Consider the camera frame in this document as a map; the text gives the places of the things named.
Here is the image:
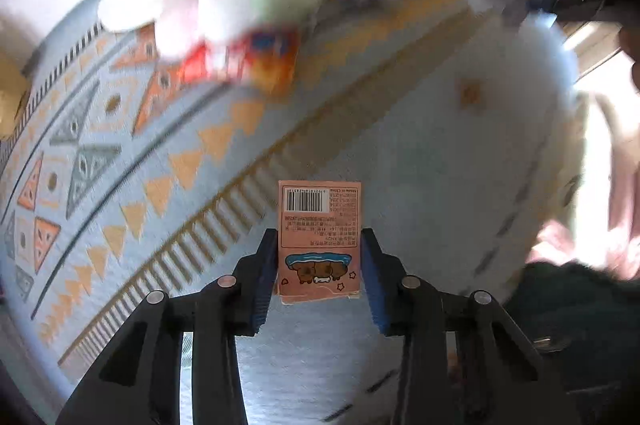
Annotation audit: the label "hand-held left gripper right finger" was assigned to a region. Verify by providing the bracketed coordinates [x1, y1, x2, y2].
[361, 227, 583, 425]

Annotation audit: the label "patterned woven mat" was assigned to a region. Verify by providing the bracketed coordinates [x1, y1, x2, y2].
[0, 0, 586, 411]

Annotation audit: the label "red orange snack packet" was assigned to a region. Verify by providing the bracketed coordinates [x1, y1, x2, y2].
[177, 28, 301, 96]

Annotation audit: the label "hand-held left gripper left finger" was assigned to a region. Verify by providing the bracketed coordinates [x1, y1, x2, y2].
[55, 227, 280, 425]

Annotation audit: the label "pink card box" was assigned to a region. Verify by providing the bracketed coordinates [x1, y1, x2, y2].
[276, 180, 365, 306]

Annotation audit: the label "dark trousers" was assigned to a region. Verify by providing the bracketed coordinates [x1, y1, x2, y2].
[505, 255, 640, 396]

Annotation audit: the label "brown paper box holder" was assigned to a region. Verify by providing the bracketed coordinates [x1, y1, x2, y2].
[0, 55, 33, 141]

